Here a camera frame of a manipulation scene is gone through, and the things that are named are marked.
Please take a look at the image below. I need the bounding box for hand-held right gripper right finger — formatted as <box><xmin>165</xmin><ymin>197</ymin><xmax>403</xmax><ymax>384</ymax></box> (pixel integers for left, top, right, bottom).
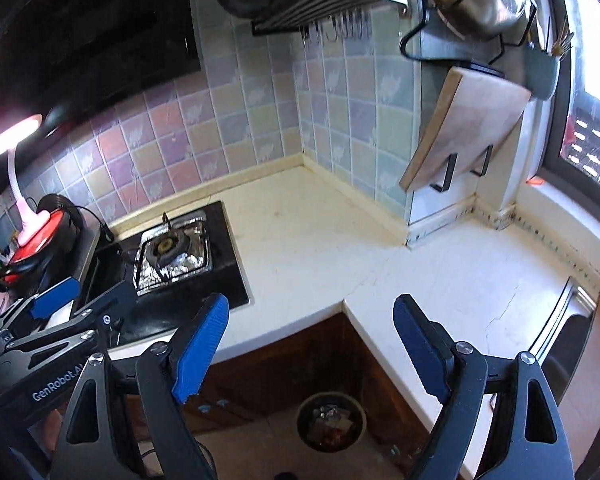
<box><xmin>392</xmin><ymin>293</ymin><xmax>576</xmax><ymax>480</ymax></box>

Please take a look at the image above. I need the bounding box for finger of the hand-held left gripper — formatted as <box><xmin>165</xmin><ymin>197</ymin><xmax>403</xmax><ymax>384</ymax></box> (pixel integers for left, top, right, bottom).
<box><xmin>0</xmin><ymin>276</ymin><xmax>82</xmax><ymax>342</ymax></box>
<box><xmin>2</xmin><ymin>279</ymin><xmax>141</xmax><ymax>356</ymax></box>

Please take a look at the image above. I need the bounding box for black wire holder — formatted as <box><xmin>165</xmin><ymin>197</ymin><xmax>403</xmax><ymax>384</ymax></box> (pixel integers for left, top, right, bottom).
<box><xmin>399</xmin><ymin>0</ymin><xmax>541</xmax><ymax>195</ymax></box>

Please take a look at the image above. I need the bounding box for green utensil holder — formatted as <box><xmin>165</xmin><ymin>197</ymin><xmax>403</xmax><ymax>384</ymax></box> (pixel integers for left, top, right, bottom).
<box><xmin>522</xmin><ymin>50</ymin><xmax>563</xmax><ymax>101</ymax></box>

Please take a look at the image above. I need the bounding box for black range hood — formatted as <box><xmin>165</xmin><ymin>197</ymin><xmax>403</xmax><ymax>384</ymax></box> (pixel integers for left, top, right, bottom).
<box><xmin>0</xmin><ymin>0</ymin><xmax>203</xmax><ymax>126</ymax></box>

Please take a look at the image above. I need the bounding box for black gas stove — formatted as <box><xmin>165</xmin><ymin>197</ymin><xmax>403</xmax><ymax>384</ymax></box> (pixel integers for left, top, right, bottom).
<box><xmin>82</xmin><ymin>200</ymin><xmax>253</xmax><ymax>348</ymax></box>

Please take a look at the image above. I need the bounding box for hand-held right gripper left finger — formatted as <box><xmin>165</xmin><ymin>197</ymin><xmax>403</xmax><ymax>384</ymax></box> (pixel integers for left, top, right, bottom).
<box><xmin>55</xmin><ymin>293</ymin><xmax>230</xmax><ymax>480</ymax></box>

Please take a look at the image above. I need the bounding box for round trash bin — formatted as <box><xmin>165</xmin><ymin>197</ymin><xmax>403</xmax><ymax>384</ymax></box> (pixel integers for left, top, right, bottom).
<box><xmin>296</xmin><ymin>392</ymin><xmax>368</xmax><ymax>450</ymax></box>

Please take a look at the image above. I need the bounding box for steel sink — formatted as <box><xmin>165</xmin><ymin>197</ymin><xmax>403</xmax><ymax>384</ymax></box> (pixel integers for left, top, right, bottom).
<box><xmin>527</xmin><ymin>277</ymin><xmax>600</xmax><ymax>411</ymax></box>

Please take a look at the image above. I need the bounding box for bundle of chopsticks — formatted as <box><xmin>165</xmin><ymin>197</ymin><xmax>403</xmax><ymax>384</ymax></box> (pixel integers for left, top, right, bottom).
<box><xmin>550</xmin><ymin>20</ymin><xmax>576</xmax><ymax>58</ymax></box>

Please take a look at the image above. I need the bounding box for steel pot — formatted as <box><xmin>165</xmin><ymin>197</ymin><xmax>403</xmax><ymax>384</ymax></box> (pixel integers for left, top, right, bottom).
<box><xmin>417</xmin><ymin>0</ymin><xmax>536</xmax><ymax>41</ymax></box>

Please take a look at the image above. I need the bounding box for silver foil stove tray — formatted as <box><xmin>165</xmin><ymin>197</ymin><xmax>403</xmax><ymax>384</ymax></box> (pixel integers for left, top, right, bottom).
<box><xmin>132</xmin><ymin>211</ymin><xmax>215</xmax><ymax>297</ymax></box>

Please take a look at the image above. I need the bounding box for red and black cooker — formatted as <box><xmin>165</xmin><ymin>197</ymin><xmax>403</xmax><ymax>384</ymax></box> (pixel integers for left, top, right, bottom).
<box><xmin>0</xmin><ymin>194</ymin><xmax>88</xmax><ymax>293</ymax></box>

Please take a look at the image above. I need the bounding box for black burner grate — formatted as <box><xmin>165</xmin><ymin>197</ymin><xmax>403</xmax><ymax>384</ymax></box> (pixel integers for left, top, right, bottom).
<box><xmin>139</xmin><ymin>212</ymin><xmax>201</xmax><ymax>281</ymax></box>

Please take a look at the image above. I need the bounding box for dark wooden cabinet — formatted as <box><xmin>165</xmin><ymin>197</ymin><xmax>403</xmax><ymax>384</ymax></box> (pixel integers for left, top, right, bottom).
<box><xmin>125</xmin><ymin>310</ymin><xmax>431</xmax><ymax>480</ymax></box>

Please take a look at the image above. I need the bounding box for window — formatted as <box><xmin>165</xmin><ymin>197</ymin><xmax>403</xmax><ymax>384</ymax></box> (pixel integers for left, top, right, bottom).
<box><xmin>550</xmin><ymin>0</ymin><xmax>600</xmax><ymax>196</ymax></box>

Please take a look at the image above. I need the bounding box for pink desk lamp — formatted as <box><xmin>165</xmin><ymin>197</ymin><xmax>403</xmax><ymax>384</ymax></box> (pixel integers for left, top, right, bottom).
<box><xmin>0</xmin><ymin>114</ymin><xmax>53</xmax><ymax>248</ymax></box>

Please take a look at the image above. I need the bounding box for wooden cutting board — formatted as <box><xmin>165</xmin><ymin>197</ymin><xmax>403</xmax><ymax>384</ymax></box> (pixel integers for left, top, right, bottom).
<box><xmin>399</xmin><ymin>65</ymin><xmax>532</xmax><ymax>193</ymax></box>

